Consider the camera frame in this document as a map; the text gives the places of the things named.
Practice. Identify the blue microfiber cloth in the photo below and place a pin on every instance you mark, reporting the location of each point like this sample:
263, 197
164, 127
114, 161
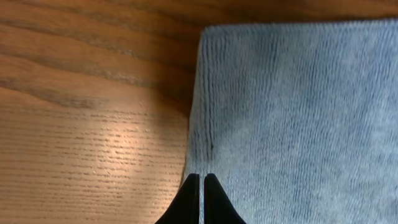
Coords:
299, 121

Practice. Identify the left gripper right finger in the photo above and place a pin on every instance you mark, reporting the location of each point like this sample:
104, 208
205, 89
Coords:
218, 209

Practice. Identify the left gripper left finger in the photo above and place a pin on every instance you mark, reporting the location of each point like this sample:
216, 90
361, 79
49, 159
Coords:
184, 208

